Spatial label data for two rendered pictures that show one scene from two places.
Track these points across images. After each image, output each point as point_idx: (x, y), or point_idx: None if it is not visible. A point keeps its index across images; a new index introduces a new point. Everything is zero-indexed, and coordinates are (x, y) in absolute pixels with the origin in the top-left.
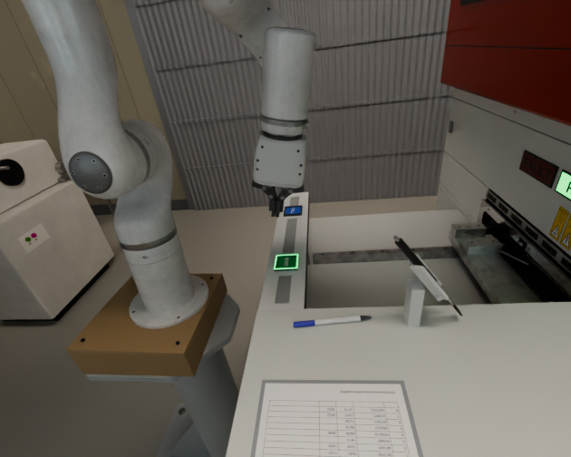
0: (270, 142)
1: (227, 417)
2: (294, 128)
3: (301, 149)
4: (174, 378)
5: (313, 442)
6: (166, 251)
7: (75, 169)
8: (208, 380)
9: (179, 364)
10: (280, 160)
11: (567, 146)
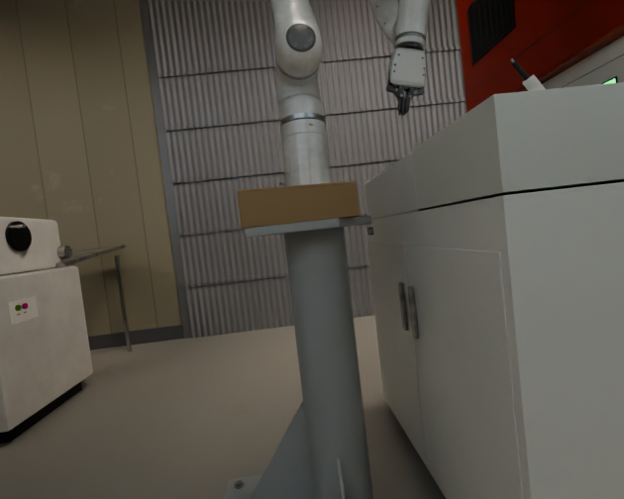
0: (404, 50)
1: (354, 363)
2: (422, 39)
3: (424, 56)
4: (339, 220)
5: None
6: (323, 128)
7: (292, 32)
8: (343, 286)
9: (348, 198)
10: (411, 63)
11: (578, 79)
